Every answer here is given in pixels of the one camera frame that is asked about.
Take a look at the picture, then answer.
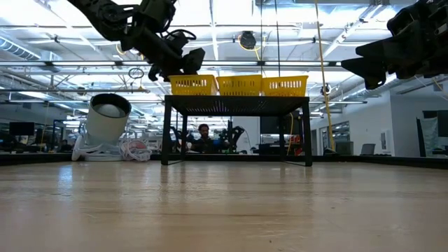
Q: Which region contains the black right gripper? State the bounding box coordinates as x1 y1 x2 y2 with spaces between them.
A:
340 0 448 90

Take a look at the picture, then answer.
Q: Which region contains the white desk lamp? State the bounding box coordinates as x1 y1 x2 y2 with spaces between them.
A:
71 92 133 162

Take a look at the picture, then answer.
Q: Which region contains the black ceiling cable reel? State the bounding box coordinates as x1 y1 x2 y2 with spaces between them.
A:
239 30 258 51

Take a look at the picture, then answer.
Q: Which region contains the black computer monitor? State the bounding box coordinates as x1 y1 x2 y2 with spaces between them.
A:
9 121 35 137

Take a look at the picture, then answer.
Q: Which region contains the black perforated metal stand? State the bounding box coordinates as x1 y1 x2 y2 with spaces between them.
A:
160 94 314 167

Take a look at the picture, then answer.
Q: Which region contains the black aluminium table frame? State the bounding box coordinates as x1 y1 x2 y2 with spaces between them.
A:
0 150 448 169

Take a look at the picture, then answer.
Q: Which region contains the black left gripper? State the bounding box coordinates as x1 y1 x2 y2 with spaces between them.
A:
147 31 207 83

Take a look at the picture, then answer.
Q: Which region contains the white coiled lamp cable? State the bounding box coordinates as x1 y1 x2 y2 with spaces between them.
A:
118 139 154 162

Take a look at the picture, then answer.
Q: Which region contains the yellow power cable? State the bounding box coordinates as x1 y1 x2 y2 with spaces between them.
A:
314 0 337 152

